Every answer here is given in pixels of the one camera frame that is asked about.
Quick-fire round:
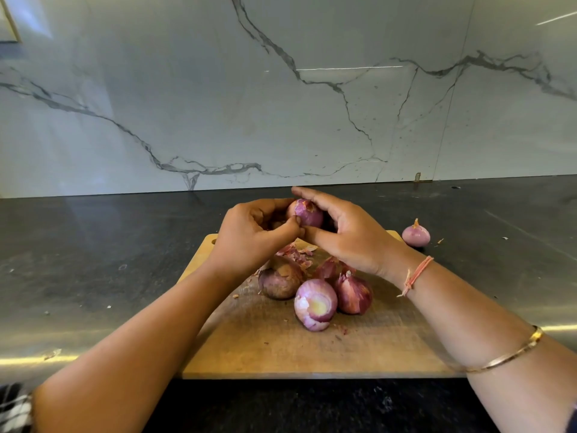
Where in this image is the small red onion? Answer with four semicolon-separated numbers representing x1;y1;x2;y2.
401;218;432;248

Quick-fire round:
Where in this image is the gold bangle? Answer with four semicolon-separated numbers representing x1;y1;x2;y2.
462;324;545;374

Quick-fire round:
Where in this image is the red onion with pale patch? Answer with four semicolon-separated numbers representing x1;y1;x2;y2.
294;277;339;333

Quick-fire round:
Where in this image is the black white plaid sleeve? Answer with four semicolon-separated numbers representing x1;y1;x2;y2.
0;383;35;433

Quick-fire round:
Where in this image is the person's left hand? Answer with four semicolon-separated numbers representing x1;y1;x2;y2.
209;197;305;285

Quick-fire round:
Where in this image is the person's left forearm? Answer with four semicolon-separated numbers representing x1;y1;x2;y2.
31;268;246;433

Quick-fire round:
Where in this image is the white wall switch plate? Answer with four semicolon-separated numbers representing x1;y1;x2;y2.
0;0;19;43

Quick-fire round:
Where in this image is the pile of onion peels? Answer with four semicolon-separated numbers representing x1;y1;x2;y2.
275;242;357;283

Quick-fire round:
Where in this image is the wooden cutting board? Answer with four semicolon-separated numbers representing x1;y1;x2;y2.
177;230;465;379

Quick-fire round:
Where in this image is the person's right forearm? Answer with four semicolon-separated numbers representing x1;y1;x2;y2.
397;257;577;433

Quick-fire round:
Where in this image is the orange thread bracelet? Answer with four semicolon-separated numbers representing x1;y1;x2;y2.
397;256;435;298

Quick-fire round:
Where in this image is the brownish red onion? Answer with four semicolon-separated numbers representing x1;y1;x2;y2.
258;259;304;300

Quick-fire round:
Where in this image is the person's right hand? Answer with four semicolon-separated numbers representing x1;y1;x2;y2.
290;185;423;280

